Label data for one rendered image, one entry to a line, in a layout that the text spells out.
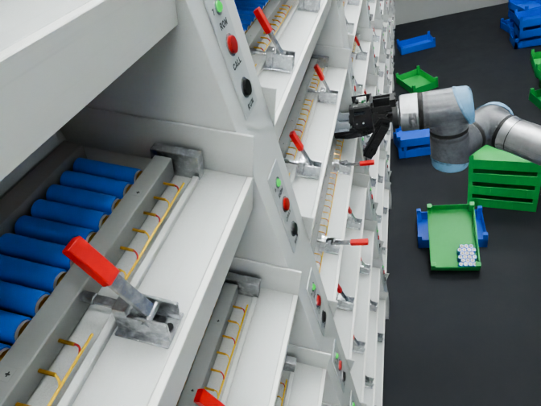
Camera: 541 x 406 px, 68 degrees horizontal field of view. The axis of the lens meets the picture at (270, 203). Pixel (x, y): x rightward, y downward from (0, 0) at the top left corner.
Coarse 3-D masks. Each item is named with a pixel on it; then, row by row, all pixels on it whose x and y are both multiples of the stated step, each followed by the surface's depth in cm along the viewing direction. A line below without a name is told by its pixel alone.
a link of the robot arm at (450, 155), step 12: (468, 132) 98; (480, 132) 101; (432, 144) 102; (444, 144) 98; (456, 144) 98; (468, 144) 100; (480, 144) 102; (432, 156) 104; (444, 156) 101; (456, 156) 100; (468, 156) 102; (444, 168) 103; (456, 168) 102
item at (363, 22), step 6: (366, 6) 156; (360, 12) 158; (366, 12) 158; (360, 18) 160; (366, 18) 159; (360, 24) 161; (366, 24) 161; (372, 36) 172; (372, 42) 170; (372, 48) 169; (372, 54) 168; (372, 60) 170; (372, 66) 171; (366, 72) 174; (372, 72) 173; (384, 150) 199; (384, 180) 210; (390, 192) 225; (390, 198) 222; (390, 204) 220
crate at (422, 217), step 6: (420, 210) 204; (480, 210) 195; (420, 216) 206; (426, 216) 207; (480, 216) 197; (420, 222) 208; (426, 222) 207; (480, 222) 197; (420, 228) 205; (426, 228) 204; (480, 228) 194; (420, 234) 192; (426, 234) 201; (480, 234) 192; (486, 234) 181; (420, 240) 193; (426, 240) 192; (480, 240) 184; (486, 240) 183; (420, 246) 195; (426, 246) 195; (480, 246) 187; (486, 246) 186
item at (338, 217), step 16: (352, 144) 111; (352, 160) 106; (336, 176) 101; (352, 176) 101; (336, 192) 96; (336, 208) 92; (336, 224) 89; (320, 256) 82; (336, 256) 82; (320, 272) 79; (336, 272) 79; (336, 288) 76; (336, 304) 69
